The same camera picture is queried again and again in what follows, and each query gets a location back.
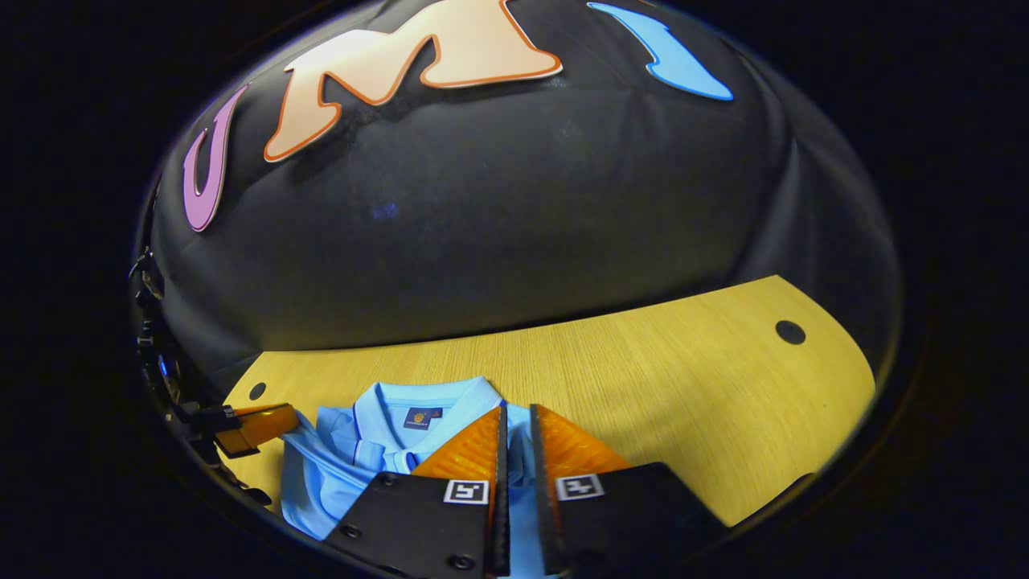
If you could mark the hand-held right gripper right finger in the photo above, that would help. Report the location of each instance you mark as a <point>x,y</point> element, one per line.
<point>611,523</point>

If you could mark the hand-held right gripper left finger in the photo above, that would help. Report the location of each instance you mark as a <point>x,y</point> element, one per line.
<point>418,523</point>

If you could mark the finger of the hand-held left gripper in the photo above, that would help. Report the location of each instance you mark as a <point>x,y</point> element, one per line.
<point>261,430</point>

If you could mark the light blue polo T-shirt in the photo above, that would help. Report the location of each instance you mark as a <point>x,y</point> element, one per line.
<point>338,474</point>

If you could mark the black backdrop cloth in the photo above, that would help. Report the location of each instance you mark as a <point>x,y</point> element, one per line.
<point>522,225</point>

